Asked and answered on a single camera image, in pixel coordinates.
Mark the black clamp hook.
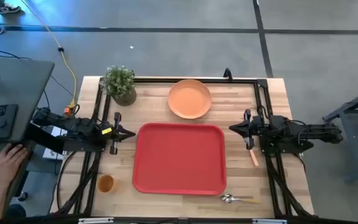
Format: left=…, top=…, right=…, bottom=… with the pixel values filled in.
left=223, top=67, right=234, bottom=82

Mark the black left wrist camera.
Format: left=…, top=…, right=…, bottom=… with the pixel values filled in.
left=99, top=123, right=115, bottom=140

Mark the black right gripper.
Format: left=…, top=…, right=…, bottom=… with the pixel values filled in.
left=229, top=109, right=255, bottom=151

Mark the grey desk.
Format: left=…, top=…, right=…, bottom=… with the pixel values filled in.
left=0, top=57, right=55, bottom=144

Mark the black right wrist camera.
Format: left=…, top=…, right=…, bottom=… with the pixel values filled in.
left=252, top=116, right=270, bottom=137

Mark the potted plant striped pot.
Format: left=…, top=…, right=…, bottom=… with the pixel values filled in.
left=99, top=64, right=138, bottom=107

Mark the black floor cable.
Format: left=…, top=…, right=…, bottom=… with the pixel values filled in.
left=0, top=45, right=32, bottom=60

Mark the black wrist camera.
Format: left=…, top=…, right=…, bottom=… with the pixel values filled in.
left=252, top=116, right=270, bottom=137
left=99, top=123, right=115, bottom=140

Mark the orange cup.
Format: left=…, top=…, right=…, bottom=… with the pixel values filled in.
left=96, top=174, right=117, bottom=194

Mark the silver bracket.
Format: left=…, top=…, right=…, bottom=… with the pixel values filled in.
left=78, top=217, right=114, bottom=224
left=252, top=218, right=288, bottom=224

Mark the orange plate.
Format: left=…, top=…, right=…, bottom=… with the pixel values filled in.
left=167, top=79, right=213, bottom=120

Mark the red plastic tray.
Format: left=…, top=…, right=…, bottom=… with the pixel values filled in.
left=132, top=122, right=227, bottom=197

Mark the white cardboard box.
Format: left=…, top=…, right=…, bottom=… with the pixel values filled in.
left=42, top=126, right=69, bottom=161

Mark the black aluminium frame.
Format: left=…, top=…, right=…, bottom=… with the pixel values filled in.
left=50, top=76, right=315, bottom=224

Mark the grey metal cart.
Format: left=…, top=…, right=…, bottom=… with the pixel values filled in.
left=323, top=84, right=358, bottom=184

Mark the person's hand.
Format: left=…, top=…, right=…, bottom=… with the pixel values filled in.
left=0, top=143, right=29, bottom=187

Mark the fork with wooden handle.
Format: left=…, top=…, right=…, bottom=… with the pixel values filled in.
left=247, top=146, right=260, bottom=167

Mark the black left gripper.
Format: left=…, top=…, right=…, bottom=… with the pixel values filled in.
left=109, top=111, right=136, bottom=156

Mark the yellow cable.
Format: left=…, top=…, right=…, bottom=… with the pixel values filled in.
left=20, top=0, right=77, bottom=107

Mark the black phone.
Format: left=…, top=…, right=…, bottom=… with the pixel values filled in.
left=0, top=104, right=19, bottom=139

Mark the metal spoon wooden handle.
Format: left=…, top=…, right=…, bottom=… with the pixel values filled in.
left=220, top=193, right=260, bottom=205

